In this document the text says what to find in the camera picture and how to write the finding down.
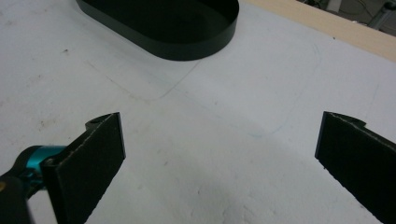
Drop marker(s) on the black oval tray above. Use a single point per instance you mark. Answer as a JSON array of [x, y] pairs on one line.
[[174, 28]]

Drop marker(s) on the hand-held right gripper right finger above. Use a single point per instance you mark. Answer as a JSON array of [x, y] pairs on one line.
[[361, 161]]

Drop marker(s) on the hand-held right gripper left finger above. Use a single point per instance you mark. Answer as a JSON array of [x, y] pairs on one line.
[[84, 168]]

